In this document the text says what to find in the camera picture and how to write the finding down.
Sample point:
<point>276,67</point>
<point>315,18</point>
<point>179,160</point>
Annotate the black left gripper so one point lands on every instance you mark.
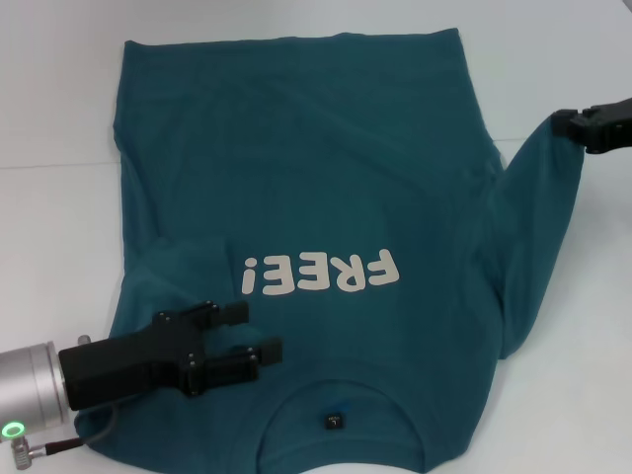
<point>123,368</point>

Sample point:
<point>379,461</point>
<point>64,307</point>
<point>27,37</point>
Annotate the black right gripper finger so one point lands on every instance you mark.
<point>573,123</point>
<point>609,139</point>

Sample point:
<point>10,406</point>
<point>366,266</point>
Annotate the teal FREE print t-shirt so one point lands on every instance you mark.
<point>321,148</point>

